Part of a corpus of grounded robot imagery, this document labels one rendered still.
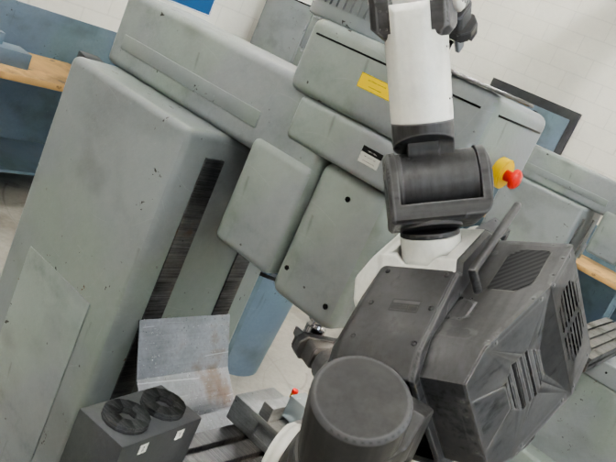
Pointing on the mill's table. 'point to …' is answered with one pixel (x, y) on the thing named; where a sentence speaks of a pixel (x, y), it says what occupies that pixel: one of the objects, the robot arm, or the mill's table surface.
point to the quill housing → (334, 247)
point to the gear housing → (341, 140)
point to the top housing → (500, 106)
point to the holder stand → (133, 429)
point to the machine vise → (259, 415)
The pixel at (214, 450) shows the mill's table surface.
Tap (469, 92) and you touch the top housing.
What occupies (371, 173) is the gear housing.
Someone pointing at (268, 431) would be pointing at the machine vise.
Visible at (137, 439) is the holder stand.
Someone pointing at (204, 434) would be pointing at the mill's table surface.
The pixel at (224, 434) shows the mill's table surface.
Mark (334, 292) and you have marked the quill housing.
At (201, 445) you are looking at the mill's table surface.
